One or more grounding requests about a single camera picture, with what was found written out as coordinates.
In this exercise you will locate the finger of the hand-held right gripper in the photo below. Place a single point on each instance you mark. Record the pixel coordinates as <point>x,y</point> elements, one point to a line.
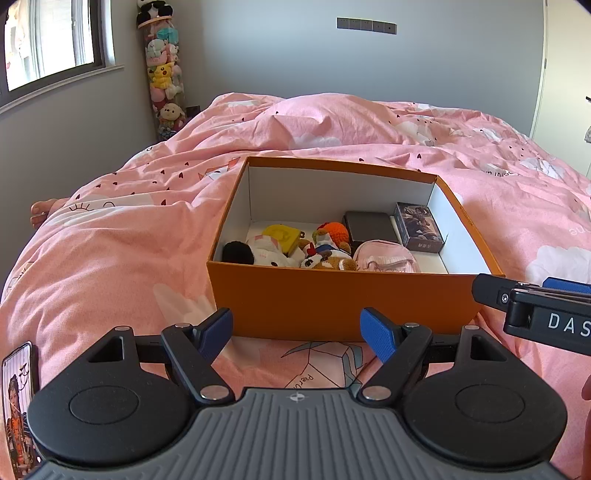
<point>491,290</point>
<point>565,285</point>

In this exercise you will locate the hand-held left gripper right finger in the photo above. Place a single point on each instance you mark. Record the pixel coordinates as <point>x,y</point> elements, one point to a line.
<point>379,337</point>

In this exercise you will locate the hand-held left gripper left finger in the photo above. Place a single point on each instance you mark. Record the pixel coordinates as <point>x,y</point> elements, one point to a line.
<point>217,328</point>

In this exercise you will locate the pink pouch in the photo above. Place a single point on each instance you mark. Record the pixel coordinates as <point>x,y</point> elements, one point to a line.
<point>385,258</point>

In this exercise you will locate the orange cardboard box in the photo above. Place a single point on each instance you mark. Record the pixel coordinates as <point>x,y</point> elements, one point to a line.
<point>295,300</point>

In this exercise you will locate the black and white plush toy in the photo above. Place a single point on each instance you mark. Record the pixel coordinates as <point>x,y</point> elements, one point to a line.
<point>258,251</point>

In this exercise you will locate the brown picture card box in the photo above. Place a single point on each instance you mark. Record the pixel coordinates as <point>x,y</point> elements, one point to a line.
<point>420,226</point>

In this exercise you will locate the sailor bear plush toy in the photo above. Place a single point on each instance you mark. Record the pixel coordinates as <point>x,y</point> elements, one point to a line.
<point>325,254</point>

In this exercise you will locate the dark grey textured box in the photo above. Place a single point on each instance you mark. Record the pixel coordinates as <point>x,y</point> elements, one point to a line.
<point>369,226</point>

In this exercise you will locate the yellow plush toy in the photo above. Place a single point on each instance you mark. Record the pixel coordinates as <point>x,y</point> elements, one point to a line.
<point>279,233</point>

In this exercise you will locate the orange crochet toy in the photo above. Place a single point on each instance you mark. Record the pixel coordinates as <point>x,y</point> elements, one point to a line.
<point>334,229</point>

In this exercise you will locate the pink printed duvet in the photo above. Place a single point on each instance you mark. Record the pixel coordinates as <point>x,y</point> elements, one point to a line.
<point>138,240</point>

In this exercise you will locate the person's foot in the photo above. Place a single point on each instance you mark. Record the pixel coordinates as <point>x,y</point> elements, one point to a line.
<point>41,212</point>

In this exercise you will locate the smartphone with lit screen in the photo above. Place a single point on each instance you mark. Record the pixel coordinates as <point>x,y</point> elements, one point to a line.
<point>18,406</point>

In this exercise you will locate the white door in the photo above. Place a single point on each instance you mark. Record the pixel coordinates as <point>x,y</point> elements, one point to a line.
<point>565,69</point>

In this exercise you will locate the clear tube of plush toys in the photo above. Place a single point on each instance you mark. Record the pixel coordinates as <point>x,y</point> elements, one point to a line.
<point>164,83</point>

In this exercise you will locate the panda plush toy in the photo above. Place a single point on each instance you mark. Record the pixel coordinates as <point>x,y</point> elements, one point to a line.
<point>154,9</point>

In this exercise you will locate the window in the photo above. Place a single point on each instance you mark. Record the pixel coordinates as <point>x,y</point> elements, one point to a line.
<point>46,41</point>

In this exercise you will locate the wall socket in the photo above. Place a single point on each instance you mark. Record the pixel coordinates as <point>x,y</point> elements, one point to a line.
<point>192,110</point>

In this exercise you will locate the grey wall switch panel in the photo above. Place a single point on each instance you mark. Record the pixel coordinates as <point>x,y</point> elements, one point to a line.
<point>366,25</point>

